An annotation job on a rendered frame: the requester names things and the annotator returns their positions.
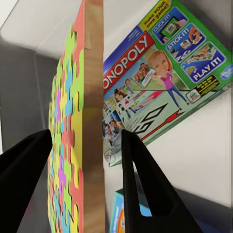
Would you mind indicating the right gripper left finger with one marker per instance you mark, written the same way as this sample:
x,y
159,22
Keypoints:
x,y
20,169

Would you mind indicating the toy box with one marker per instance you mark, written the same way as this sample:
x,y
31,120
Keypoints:
x,y
196,156

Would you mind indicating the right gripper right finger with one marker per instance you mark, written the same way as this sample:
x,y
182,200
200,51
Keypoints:
x,y
169,213

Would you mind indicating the jigsaw puzzle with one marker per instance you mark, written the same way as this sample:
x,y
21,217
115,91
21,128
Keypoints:
x,y
76,176

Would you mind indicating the board game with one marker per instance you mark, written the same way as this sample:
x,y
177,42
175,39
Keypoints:
x,y
117,224
167,68

